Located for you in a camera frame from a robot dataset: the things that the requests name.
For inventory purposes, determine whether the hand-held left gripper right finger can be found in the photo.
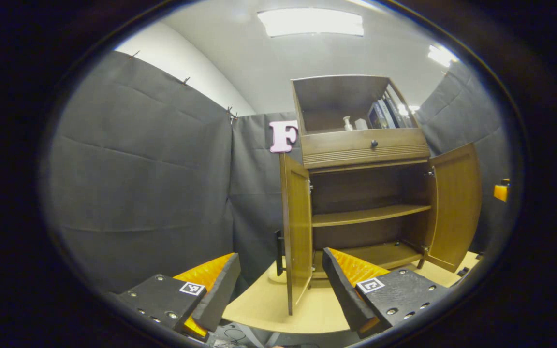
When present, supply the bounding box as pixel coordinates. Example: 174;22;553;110
322;247;453;339

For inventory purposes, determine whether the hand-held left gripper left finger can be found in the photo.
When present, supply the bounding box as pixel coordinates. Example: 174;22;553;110
114;252;241;341

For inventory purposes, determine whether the wooden cabinet door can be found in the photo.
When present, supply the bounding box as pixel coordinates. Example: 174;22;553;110
275;152;314;316
424;143;482;273

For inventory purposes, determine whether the wooden double-door shoe cabinet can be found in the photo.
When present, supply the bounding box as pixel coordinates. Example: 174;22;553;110
278;75;483;317

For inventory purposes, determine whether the wooden inner shelf board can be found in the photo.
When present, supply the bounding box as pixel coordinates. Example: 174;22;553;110
311;204;432;228

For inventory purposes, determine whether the grey blue book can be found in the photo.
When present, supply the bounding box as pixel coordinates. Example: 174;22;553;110
378;99;398;129
368;103;386;130

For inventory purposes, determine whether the wooden drawer with black knob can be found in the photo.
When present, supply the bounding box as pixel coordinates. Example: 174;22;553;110
300;127;430;170

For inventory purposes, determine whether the black backdrop cloth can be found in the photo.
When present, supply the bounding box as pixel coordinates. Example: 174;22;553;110
49;51;511;295

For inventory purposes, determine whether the small ceiling light panel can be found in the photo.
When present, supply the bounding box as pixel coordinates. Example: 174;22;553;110
427;44;459;68

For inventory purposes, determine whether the large ceiling light panel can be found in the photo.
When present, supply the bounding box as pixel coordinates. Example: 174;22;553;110
258;8;365;38

